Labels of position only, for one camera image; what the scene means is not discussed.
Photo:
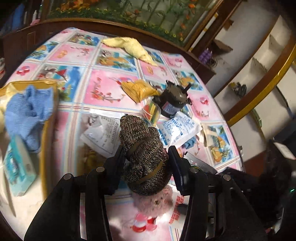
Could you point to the white blue printed sachet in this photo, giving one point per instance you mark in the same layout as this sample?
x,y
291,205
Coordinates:
x,y
178,130

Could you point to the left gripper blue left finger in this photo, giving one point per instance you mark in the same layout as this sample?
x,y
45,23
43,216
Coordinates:
x,y
113,170

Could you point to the black electric motor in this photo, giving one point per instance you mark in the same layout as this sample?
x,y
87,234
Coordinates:
x,y
173,99

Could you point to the yellow cracker packet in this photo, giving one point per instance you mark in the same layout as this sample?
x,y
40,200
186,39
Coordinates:
x,y
139,90

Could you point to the colourful candy packet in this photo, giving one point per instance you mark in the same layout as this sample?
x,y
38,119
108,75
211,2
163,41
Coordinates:
x,y
151,112

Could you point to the teal tissue pack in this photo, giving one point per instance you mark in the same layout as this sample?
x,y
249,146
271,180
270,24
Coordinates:
x,y
18,167

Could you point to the yellow cardboard box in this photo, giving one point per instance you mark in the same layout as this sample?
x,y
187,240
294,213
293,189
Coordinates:
x,y
42,161

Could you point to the colourful patterned tablecloth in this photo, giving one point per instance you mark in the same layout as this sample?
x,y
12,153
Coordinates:
x,y
89,76

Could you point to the white text printed bag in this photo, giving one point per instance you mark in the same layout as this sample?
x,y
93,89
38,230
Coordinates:
x,y
102,134

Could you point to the blue towel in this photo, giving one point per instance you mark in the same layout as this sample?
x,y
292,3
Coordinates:
x,y
26,113

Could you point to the brown knitted plush toy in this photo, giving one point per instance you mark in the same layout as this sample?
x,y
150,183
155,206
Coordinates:
x,y
148,171

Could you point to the yellow cloth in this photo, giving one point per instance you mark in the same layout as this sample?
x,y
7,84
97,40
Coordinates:
x,y
132,47

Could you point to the flower mural panel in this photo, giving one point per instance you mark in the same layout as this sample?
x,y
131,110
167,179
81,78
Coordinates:
x,y
177,21

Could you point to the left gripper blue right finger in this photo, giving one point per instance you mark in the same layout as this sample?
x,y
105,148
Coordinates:
x,y
180,170

